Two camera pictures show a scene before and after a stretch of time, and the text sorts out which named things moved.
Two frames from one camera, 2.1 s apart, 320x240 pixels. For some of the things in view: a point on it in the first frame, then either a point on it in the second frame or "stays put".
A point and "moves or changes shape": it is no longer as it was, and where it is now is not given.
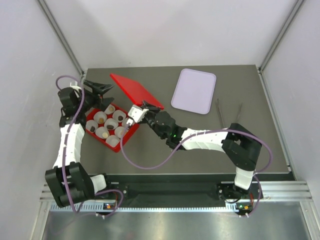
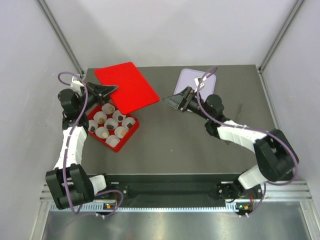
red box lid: x=135 y=91 moves or changes shape
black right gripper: x=150 y=107 to x=182 y=101
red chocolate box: x=106 y=126 stays put
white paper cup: x=111 y=121 stays put
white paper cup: x=102 y=132 stays put
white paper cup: x=112 y=140 stays put
